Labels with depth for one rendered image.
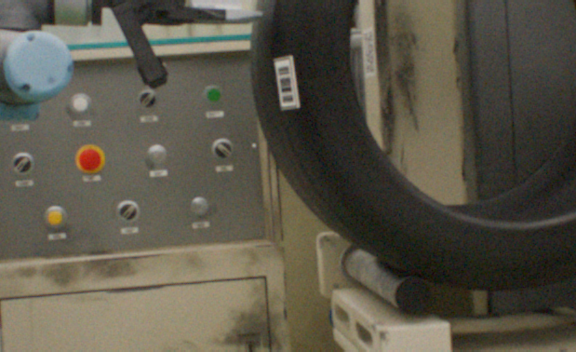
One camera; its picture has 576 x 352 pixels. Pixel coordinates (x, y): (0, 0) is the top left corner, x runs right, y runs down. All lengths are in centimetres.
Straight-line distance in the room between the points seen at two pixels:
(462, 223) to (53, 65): 51
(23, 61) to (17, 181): 88
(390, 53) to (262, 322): 60
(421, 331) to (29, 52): 57
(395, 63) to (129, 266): 64
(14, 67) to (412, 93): 73
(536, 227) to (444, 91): 45
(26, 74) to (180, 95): 88
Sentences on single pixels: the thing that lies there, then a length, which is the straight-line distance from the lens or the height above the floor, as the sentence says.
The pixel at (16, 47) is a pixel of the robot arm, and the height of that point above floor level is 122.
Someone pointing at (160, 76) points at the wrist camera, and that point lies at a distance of 148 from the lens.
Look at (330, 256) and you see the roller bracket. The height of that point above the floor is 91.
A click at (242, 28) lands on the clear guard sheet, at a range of 217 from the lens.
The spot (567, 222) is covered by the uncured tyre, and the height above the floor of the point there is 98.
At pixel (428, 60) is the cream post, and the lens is 184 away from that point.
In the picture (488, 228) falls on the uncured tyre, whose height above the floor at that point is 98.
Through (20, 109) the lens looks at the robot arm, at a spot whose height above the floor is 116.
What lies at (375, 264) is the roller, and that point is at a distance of 163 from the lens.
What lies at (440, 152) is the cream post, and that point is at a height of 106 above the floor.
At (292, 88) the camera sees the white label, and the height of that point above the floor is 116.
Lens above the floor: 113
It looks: 3 degrees down
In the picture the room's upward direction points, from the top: 4 degrees counter-clockwise
